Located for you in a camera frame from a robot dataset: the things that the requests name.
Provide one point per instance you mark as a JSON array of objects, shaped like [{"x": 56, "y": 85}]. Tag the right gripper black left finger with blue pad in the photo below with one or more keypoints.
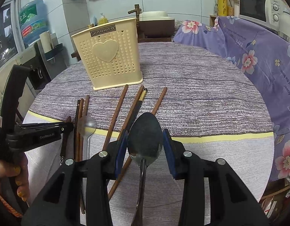
[{"x": 58, "y": 203}]

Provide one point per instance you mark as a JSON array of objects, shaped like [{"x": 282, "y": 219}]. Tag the yellow soap bottle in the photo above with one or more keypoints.
[{"x": 102, "y": 20}]

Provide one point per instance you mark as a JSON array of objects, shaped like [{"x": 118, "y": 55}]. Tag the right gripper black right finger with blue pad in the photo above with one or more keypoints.
[{"x": 231, "y": 202}]

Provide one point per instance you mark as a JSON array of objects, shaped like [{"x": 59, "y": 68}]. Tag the dark metal spoon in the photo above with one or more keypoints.
[{"x": 144, "y": 147}]

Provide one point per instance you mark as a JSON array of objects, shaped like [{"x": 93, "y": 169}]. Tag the water dispenser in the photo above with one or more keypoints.
[{"x": 42, "y": 70}]

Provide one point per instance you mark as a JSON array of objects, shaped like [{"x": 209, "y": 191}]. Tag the yellow cylinder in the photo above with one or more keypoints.
[{"x": 222, "y": 7}]

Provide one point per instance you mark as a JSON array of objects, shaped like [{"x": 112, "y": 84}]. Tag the white microwave oven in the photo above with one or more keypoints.
[{"x": 266, "y": 13}]

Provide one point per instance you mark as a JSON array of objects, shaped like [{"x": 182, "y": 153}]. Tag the black chopstick gold band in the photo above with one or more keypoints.
[{"x": 136, "y": 109}]

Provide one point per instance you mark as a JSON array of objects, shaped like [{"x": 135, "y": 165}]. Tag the brown white rice cooker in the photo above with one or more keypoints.
[{"x": 155, "y": 26}]

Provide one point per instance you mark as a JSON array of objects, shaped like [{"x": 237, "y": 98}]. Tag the purple floral cloth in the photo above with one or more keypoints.
[{"x": 264, "y": 58}]

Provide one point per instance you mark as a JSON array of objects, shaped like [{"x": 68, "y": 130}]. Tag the blue water jug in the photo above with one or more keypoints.
[{"x": 33, "y": 21}]

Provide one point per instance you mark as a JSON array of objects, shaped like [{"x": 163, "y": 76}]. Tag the cream plastic utensil holder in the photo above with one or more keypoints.
[{"x": 110, "y": 54}]

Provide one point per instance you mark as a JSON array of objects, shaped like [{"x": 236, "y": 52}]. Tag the thin dark chopstick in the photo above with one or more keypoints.
[{"x": 75, "y": 127}]

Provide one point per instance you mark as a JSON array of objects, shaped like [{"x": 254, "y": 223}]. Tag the left hand yellow nails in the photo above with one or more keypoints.
[{"x": 18, "y": 170}]

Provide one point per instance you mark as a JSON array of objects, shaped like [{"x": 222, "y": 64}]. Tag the purple striped tablecloth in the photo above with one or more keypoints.
[{"x": 210, "y": 106}]

